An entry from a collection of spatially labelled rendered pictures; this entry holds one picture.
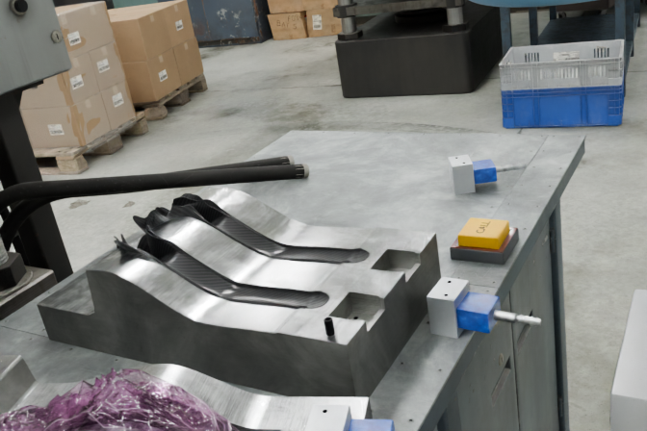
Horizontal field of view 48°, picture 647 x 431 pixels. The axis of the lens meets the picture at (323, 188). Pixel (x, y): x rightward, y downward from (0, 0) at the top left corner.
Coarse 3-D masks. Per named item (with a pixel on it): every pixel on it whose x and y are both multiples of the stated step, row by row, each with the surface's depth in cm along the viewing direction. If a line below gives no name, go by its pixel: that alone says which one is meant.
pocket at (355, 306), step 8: (352, 296) 84; (360, 296) 84; (368, 296) 83; (376, 296) 83; (344, 304) 83; (352, 304) 85; (360, 304) 84; (368, 304) 84; (376, 304) 83; (336, 312) 82; (344, 312) 83; (352, 312) 85; (360, 312) 85; (368, 312) 84; (376, 312) 84; (368, 320) 83; (368, 328) 79
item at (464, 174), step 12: (456, 156) 129; (468, 156) 128; (456, 168) 125; (468, 168) 125; (480, 168) 125; (492, 168) 125; (504, 168) 127; (516, 168) 127; (456, 180) 126; (468, 180) 126; (480, 180) 126; (492, 180) 126; (456, 192) 127; (468, 192) 127
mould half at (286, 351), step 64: (128, 256) 93; (256, 256) 97; (64, 320) 99; (128, 320) 92; (192, 320) 85; (256, 320) 82; (320, 320) 80; (384, 320) 82; (256, 384) 84; (320, 384) 79
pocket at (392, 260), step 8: (384, 256) 92; (392, 256) 93; (400, 256) 92; (408, 256) 92; (416, 256) 91; (376, 264) 90; (384, 264) 92; (392, 264) 93; (400, 264) 93; (408, 264) 92; (416, 264) 91; (408, 272) 89
